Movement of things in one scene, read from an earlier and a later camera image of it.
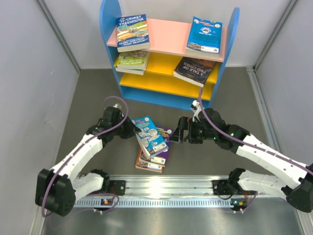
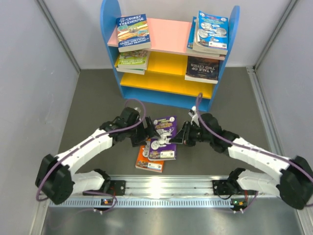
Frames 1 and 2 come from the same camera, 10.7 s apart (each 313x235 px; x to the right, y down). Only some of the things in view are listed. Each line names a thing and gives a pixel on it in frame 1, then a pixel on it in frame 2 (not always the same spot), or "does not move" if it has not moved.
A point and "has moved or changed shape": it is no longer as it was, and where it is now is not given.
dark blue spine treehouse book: [132, 33] does not move
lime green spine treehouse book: [133, 68] does not move
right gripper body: [196, 132] does not move
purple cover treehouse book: [160, 159] has moved or changed shape
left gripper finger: [135, 129] → [151, 125]
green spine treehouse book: [132, 60] does not move
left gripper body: [124, 130] → [139, 134]
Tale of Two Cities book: [195, 71] has moved or changed shape
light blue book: [150, 138] → [191, 40]
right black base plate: [221, 187] does not move
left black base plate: [118, 187] does not move
